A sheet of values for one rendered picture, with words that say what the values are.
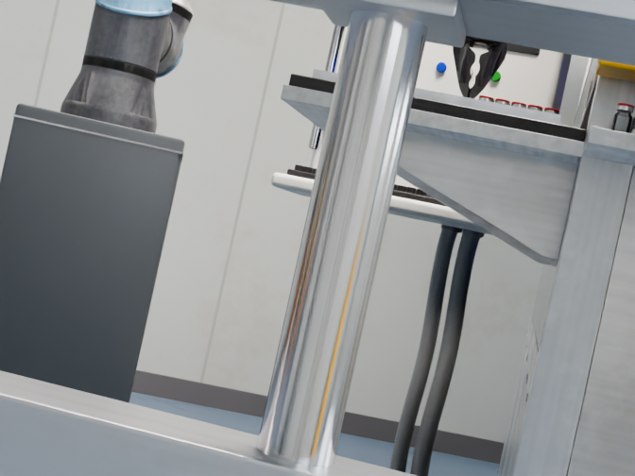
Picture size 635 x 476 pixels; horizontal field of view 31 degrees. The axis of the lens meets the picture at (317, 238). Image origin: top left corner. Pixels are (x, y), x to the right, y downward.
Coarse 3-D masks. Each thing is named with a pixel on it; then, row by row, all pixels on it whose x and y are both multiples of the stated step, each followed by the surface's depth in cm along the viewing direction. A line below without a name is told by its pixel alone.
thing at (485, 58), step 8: (480, 56) 194; (488, 56) 192; (480, 64) 194; (488, 64) 192; (480, 72) 194; (488, 72) 193; (480, 80) 192; (488, 80) 194; (472, 88) 194; (480, 88) 194; (472, 96) 194
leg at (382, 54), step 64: (320, 0) 71; (384, 0) 68; (448, 0) 68; (384, 64) 70; (384, 128) 70; (320, 192) 71; (384, 192) 71; (320, 256) 70; (320, 320) 70; (320, 384) 70; (256, 448) 72; (320, 448) 71
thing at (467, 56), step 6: (462, 48) 195; (468, 48) 193; (462, 54) 194; (468, 54) 194; (474, 54) 194; (462, 60) 190; (468, 60) 194; (474, 60) 196; (462, 66) 191; (468, 66) 194; (456, 72) 195; (462, 72) 192; (468, 72) 194; (462, 78) 193; (468, 78) 194; (462, 84) 194; (468, 84) 194; (462, 90) 194; (468, 90) 194; (468, 96) 194
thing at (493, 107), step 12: (324, 72) 158; (420, 96) 155; (432, 96) 155; (444, 96) 155; (456, 96) 154; (480, 108) 154; (492, 108) 153; (504, 108) 153; (516, 108) 153; (540, 120) 152; (552, 120) 152
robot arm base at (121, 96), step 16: (96, 64) 176; (112, 64) 175; (128, 64) 176; (80, 80) 177; (96, 80) 175; (112, 80) 175; (128, 80) 176; (144, 80) 178; (80, 96) 177; (96, 96) 174; (112, 96) 175; (128, 96) 175; (144, 96) 178; (64, 112) 176; (80, 112) 174; (96, 112) 174; (112, 112) 174; (128, 112) 175; (144, 112) 178; (144, 128) 177
